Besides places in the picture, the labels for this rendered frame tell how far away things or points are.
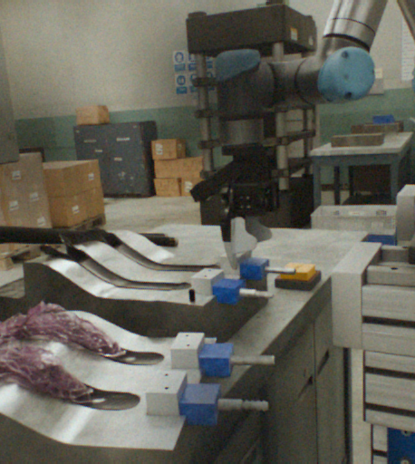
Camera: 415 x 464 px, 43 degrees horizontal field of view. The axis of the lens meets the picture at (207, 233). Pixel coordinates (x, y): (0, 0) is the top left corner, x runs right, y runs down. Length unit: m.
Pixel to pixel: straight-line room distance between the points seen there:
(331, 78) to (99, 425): 0.55
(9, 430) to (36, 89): 9.07
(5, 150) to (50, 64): 7.75
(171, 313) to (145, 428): 0.29
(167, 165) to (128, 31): 2.12
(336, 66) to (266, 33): 4.06
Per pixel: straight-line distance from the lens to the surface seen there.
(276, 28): 4.82
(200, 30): 5.07
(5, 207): 4.75
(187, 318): 0.83
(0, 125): 1.66
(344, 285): 0.60
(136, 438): 0.58
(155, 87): 8.28
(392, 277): 0.60
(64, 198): 5.53
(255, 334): 0.92
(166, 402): 0.60
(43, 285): 1.00
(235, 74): 0.88
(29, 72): 9.66
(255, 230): 0.97
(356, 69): 0.81
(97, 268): 1.01
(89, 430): 0.61
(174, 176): 7.77
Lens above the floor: 1.17
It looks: 13 degrees down
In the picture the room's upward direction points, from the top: 4 degrees counter-clockwise
